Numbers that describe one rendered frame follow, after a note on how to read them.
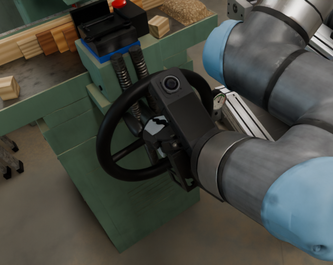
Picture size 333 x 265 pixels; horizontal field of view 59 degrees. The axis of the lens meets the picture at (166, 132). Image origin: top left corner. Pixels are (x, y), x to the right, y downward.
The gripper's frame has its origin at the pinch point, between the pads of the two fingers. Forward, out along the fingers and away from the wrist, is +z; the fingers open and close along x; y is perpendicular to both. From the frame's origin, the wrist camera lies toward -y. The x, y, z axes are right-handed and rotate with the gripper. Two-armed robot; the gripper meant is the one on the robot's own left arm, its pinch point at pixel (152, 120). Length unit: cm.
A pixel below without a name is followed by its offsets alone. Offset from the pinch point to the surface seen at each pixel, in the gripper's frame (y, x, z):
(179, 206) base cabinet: 61, 14, 63
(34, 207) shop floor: 44, -44, 106
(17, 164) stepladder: 25, -44, 127
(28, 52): -19.7, -12.1, 33.7
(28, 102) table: -10.0, -17.2, 21.4
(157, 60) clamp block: -7.6, 9.9, 11.9
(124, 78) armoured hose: -7.4, 1.3, 10.1
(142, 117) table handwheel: 2.6, 2.3, 13.9
